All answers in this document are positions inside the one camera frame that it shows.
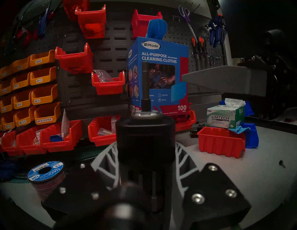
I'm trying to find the orange black handled screwdriver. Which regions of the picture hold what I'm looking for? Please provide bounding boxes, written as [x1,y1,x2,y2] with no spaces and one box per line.
[191,36,200,70]
[199,36,206,69]

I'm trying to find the orange bin labelled M3-6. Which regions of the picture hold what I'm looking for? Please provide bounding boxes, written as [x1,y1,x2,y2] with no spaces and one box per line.
[31,84,58,105]

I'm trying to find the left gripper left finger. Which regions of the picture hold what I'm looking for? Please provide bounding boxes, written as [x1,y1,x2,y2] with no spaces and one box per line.
[41,141,121,221]

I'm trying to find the small blue plastic bin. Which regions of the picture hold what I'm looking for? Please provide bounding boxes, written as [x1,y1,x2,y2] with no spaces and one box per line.
[242,123,259,149]

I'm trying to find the orange bin labelled M4-0.7 HEX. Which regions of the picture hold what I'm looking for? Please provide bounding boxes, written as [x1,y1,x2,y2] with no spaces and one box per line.
[34,102,61,125]

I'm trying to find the orange bin labelled M3X8 BAD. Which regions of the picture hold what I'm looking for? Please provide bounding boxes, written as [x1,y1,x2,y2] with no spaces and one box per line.
[0,65,13,78]

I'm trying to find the orange bin labelled M4-6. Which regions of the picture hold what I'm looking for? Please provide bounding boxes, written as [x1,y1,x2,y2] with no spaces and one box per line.
[11,73,31,90]

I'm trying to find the orange bin labelled M2.5-5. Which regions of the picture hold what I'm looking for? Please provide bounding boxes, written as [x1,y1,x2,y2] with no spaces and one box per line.
[14,109,36,127]

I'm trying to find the blue cleaning cloths box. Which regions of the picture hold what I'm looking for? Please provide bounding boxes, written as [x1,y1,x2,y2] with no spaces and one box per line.
[127,36,190,117]

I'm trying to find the small clear parts bag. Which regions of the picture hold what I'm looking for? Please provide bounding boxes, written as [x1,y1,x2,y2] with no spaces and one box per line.
[97,115,117,136]
[32,130,44,145]

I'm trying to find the tall clear plastic bag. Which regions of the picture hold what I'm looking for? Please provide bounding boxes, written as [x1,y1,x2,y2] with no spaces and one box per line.
[61,109,70,140]

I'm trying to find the purple handled scissors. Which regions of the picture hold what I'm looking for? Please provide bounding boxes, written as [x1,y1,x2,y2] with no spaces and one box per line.
[178,5,198,44]

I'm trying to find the orange bin labelled M3X6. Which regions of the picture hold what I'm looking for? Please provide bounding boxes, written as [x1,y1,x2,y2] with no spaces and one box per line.
[29,49,56,67]

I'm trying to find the red white tape roll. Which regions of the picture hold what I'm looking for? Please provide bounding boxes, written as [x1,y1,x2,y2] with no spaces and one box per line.
[14,23,39,47]

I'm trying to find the light blue rag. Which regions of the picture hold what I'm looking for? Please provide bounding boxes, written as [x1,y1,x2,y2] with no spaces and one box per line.
[229,126,251,134]

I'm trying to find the orange bin labelled M2.5-6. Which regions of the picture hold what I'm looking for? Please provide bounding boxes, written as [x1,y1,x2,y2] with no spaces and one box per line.
[1,114,16,131]

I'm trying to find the dark grey pegboard back panel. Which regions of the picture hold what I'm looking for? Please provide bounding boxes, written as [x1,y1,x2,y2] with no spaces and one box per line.
[0,0,229,112]

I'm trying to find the clear bag dark parts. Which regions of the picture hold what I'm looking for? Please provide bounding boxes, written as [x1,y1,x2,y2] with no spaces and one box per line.
[94,69,114,83]

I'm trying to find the green white Kimtech box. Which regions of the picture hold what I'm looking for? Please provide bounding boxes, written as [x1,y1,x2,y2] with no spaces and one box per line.
[207,104,245,129]

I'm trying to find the black monitor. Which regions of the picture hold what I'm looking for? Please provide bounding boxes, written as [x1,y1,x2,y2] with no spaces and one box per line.
[225,0,297,59]

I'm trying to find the orange bin labelled M4X4X6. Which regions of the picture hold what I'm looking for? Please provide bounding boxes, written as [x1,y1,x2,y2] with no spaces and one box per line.
[0,80,13,96]

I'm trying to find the small black metal part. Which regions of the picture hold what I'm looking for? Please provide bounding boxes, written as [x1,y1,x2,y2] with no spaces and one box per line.
[190,124,207,138]

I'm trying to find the large blue plastic bin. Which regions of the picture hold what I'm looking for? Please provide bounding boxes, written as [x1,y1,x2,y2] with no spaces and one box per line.
[219,100,255,117]

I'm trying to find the blue long lighter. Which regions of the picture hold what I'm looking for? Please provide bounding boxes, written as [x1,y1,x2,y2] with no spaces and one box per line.
[38,0,53,39]

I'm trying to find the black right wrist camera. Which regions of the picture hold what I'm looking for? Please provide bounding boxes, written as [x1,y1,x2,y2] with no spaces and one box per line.
[263,29,287,57]

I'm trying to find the blue microfiber cloth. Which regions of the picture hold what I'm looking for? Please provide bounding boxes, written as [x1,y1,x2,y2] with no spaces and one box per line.
[145,19,168,40]

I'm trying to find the red wire spool blue label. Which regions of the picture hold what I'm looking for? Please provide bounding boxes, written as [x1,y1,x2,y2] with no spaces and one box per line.
[27,161,66,202]

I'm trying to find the orange bin labelled M3-12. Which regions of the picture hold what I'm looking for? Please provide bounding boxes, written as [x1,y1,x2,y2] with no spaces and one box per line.
[0,97,15,113]

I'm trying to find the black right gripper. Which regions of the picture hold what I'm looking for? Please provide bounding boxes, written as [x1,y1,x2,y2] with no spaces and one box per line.
[181,54,297,120]

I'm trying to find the orange bin labelled M3-8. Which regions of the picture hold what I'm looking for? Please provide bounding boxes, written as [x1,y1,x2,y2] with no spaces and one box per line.
[13,91,32,109]

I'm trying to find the blue handled pliers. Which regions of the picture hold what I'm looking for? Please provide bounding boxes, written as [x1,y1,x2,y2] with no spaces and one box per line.
[207,14,227,48]

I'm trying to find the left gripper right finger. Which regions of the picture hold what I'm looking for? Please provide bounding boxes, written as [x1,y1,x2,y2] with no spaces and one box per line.
[175,141,252,230]

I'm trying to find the orange bin labelled M3-4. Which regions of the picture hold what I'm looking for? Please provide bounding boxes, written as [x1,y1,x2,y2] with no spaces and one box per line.
[29,66,57,86]

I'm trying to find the red plastic storage bin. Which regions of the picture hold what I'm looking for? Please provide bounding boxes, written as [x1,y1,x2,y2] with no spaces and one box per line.
[74,4,107,39]
[197,127,246,159]
[0,131,24,156]
[63,0,91,22]
[40,120,83,153]
[88,115,120,147]
[174,110,197,132]
[16,129,47,155]
[55,43,94,74]
[131,9,163,39]
[91,71,126,96]

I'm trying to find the white tissue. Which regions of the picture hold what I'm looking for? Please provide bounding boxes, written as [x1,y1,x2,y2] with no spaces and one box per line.
[224,98,246,108]

